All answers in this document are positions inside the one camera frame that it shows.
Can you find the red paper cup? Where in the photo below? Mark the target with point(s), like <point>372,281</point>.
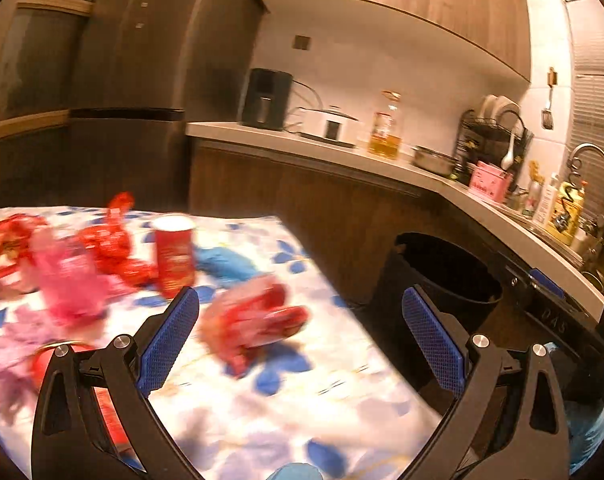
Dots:
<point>174,260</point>

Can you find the white plate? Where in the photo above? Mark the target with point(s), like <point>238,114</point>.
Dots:
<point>488,105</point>
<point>509,109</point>

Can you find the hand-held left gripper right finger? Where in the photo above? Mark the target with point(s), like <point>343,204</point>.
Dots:
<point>432,340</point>

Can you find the white rice cooker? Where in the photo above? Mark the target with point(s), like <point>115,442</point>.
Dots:
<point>332,122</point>

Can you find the black trash bin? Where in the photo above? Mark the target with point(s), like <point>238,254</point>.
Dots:
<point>432,270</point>

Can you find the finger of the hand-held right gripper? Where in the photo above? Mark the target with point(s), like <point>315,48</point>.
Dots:
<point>547,284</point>

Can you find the hanging spatula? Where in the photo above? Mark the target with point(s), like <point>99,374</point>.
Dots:
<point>548,117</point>

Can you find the purple plastic bag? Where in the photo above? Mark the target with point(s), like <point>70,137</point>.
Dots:
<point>11,360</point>

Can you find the blue floral tablecloth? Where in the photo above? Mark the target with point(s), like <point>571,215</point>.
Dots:
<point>282,420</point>

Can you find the steel pot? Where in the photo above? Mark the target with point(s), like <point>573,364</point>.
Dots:
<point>434,160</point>

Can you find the glass door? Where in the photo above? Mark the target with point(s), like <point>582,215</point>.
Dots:
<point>31,70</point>

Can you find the wall switch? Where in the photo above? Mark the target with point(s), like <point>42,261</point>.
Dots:
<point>301,42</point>

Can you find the utensil holder jar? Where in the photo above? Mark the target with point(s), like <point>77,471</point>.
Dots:
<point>532,195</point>

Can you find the black dish rack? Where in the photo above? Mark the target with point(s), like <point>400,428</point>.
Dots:
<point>482,140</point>

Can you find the black air fryer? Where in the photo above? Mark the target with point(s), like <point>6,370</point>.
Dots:
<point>264,100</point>

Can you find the window blinds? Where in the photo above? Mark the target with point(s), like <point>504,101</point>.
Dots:
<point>597,85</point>

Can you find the dark refrigerator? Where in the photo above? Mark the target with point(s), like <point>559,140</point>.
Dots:
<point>141,60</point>

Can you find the cooking oil bottle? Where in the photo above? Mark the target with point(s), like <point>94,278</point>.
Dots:
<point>384,135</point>

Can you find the pink plastic bag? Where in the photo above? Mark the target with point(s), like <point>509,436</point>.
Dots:
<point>69,280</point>

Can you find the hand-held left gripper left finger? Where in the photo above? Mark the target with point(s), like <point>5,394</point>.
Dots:
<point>169,340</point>

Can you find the metal faucet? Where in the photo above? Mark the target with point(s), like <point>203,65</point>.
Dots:
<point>587,147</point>

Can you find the blue glove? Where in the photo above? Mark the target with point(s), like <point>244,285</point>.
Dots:
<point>226,262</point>

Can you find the red and pink wrapper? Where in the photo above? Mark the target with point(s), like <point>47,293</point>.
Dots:
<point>252,325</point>

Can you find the wooden upper cabinet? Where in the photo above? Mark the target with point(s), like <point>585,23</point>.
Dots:
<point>422,0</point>

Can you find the blue cloth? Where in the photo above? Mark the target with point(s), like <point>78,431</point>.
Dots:
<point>587,435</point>

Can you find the pink box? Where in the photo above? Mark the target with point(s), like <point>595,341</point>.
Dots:
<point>489,184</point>

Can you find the white ladle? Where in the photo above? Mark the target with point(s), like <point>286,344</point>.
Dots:
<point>507,160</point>

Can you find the wooden kitchen counter cabinet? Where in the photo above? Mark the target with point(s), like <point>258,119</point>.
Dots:
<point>307,190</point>

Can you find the yellow dish soap bottle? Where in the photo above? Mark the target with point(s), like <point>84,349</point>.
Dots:
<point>564,215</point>

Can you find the red plastic bag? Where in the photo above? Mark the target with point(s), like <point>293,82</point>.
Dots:
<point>11,245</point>
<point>109,250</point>

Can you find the white bottle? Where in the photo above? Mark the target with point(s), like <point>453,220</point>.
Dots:
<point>544,205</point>

